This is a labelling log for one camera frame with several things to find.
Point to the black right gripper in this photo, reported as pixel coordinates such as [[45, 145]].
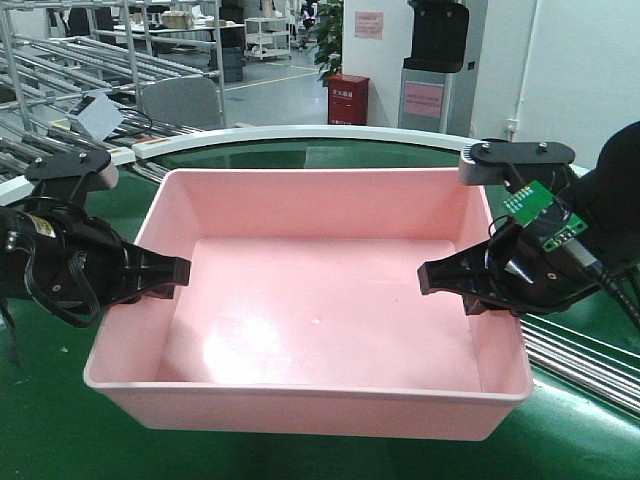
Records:
[[528, 278]]

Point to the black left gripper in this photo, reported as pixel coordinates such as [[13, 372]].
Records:
[[72, 263]]

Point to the pink plastic bin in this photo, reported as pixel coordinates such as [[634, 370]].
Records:
[[303, 312]]

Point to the green circuit board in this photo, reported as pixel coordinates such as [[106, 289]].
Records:
[[546, 219]]

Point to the white control box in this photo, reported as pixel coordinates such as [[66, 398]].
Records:
[[95, 115]]

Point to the steel transfer rollers right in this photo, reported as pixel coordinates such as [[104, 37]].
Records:
[[597, 367]]

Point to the grey chair back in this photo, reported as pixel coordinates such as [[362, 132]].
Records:
[[192, 102]]

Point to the black and grey kiosk machine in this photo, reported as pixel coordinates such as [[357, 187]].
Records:
[[439, 77]]

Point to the metal roller conveyor rack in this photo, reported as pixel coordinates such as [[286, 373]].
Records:
[[54, 52]]

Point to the red fire extinguisher cabinet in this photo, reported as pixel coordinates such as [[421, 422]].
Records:
[[348, 100]]

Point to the green potted plant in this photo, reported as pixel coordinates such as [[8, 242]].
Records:
[[328, 31]]

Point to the white wheeled cart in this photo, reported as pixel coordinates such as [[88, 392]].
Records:
[[267, 37]]

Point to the right gripper camera mount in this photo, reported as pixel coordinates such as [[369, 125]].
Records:
[[517, 163]]

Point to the gripper camera mount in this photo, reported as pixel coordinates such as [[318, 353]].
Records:
[[517, 163], [69, 177]]

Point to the left gripper camera mount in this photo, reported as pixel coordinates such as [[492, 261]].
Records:
[[69, 177]]

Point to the white outer conveyor rail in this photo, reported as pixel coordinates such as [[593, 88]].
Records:
[[364, 163]]

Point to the pink wall notice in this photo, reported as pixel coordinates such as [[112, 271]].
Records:
[[368, 25]]

